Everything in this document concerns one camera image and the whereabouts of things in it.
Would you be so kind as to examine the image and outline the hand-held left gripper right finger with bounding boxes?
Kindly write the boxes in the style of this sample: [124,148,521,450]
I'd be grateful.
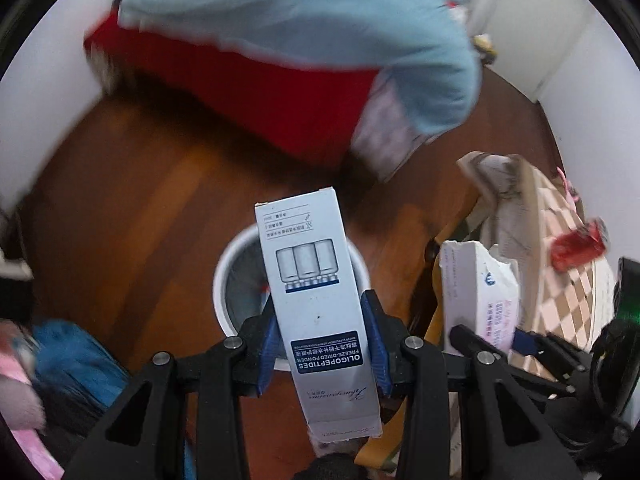
[359,289,583,480]

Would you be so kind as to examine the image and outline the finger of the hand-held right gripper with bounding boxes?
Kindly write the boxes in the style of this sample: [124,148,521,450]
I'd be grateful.
[448,324,488,358]
[513,329,593,398]

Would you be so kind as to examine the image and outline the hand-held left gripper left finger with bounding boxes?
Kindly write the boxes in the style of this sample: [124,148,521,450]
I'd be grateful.
[75,290,281,480]

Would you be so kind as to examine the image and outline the torn white paper box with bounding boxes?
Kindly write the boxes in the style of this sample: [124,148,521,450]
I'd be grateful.
[439,240,522,357]

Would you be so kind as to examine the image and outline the white round waste bin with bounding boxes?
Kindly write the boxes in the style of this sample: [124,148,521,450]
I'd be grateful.
[212,222,372,337]

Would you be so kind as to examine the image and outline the white and blue carton box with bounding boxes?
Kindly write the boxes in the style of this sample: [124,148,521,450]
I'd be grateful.
[254,187,384,444]

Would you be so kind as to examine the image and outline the red drink can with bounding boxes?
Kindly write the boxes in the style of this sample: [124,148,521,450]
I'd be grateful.
[550,217,612,272]

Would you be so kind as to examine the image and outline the pink ribbon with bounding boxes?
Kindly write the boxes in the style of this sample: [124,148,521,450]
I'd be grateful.
[556,166,580,203]

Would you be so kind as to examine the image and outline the blue cloth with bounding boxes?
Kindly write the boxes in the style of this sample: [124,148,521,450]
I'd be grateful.
[31,319,132,413]

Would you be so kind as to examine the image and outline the dark cloth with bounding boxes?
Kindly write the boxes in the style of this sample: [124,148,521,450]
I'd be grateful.
[35,390,108,451]

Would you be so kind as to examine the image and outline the pink checked pillow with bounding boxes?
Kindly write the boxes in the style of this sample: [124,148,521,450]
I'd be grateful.
[352,72,443,183]

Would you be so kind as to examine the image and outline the pink cloth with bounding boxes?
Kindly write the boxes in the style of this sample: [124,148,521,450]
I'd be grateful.
[0,320,66,480]

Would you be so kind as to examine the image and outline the red bed sheet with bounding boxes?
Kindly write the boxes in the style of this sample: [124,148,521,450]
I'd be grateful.
[82,12,381,168]

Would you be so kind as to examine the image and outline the bed with blue red bedding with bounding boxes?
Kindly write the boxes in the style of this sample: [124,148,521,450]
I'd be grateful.
[117,0,482,136]

